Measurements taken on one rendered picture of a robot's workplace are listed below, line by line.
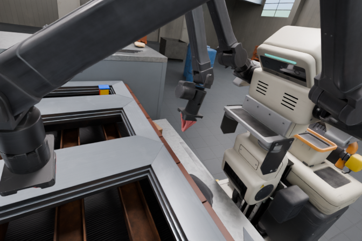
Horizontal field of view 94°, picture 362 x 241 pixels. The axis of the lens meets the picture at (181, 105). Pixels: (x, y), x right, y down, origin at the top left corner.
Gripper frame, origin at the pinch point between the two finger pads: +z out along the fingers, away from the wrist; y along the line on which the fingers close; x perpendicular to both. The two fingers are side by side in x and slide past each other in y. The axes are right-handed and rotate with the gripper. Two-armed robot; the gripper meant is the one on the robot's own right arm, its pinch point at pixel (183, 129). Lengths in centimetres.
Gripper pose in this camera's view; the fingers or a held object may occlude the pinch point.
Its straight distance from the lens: 76.3
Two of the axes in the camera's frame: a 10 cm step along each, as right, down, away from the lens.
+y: 8.0, 1.1, 5.9
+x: -4.9, -4.7, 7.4
